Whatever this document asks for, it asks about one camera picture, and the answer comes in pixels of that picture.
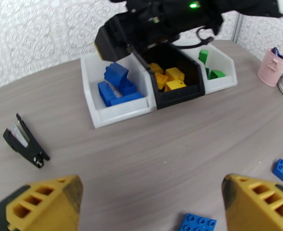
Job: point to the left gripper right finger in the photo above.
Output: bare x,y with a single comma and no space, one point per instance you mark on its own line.
257,208

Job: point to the pink pen cup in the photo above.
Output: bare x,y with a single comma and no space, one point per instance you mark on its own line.
269,71

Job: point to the aluminium frame post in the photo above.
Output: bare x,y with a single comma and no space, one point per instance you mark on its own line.
238,28

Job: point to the blue marker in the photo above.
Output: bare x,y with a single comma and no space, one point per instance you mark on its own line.
280,54

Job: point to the long yellow lego brick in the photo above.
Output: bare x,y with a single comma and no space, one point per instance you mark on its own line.
175,85

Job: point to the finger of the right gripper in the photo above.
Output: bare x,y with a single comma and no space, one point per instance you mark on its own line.
115,40

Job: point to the black plastic bin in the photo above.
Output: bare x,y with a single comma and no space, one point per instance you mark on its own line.
177,98

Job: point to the black stapler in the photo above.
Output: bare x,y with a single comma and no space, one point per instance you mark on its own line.
28,146

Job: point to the small yellow lego brick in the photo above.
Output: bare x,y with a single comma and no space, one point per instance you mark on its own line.
161,80

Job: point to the white plastic bin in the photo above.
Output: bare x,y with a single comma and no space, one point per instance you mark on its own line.
122,114
222,84

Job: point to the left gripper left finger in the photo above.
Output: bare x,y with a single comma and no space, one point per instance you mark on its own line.
47,206

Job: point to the long green lego brick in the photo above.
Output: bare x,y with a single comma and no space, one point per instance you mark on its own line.
207,72

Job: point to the long blue lego brick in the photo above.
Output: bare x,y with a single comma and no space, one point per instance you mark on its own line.
105,93
129,96

